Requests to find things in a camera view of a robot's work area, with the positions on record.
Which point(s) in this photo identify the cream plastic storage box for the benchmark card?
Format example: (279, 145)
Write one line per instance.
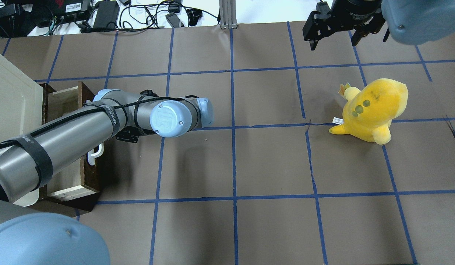
(10, 110)

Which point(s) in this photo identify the dark wooden drawer cabinet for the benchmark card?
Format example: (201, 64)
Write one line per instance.
(63, 148)

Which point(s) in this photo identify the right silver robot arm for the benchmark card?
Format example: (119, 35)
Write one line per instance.
(409, 22)

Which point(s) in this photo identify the yellow plush dinosaur toy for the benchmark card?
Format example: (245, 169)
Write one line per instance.
(368, 113)

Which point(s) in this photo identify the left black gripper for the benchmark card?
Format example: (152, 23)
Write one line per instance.
(129, 134)

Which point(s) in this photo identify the aluminium frame post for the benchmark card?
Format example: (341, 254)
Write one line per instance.
(227, 14)

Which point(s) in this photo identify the dark wooden drawer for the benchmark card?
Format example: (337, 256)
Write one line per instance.
(80, 178)

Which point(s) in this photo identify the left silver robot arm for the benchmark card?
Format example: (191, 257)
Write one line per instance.
(30, 237)

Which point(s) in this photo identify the white drawer handle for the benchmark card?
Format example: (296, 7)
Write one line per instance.
(95, 153)

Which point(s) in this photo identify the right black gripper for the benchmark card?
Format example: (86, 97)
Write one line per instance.
(354, 11)

